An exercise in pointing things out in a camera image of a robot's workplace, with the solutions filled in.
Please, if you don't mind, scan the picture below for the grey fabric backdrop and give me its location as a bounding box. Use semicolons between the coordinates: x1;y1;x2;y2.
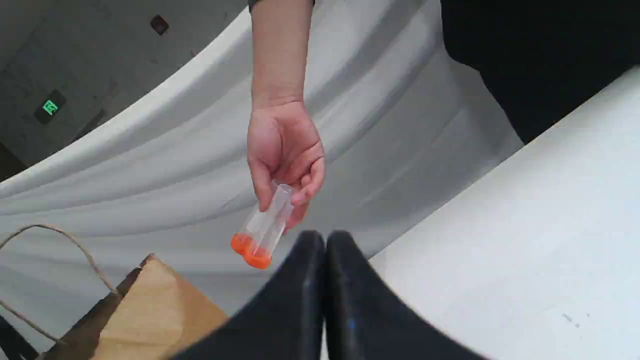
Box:
0;0;525;341

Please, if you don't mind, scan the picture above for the clear tube orange cap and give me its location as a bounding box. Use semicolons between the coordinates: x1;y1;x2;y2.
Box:
242;183;295;270
230;209;265;255

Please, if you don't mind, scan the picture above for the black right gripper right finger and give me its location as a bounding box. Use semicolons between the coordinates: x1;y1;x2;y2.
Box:
326;230;481;360

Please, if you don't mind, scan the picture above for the person's bare forearm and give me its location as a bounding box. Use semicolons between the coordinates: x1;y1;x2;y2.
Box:
249;0;315;110

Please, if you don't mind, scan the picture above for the green exit sign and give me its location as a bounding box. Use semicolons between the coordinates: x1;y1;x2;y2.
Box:
33;89;67;125

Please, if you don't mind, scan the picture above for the brown paper bag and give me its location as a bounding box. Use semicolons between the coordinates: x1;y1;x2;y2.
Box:
1;224;229;360

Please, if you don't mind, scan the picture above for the person's black clothing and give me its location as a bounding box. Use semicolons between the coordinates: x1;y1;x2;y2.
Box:
440;0;640;144

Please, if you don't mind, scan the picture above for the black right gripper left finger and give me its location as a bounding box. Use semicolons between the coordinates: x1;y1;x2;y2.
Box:
173;231;326;360

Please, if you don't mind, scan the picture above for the person's bare hand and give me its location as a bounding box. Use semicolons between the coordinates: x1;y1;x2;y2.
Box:
247;101;326;230

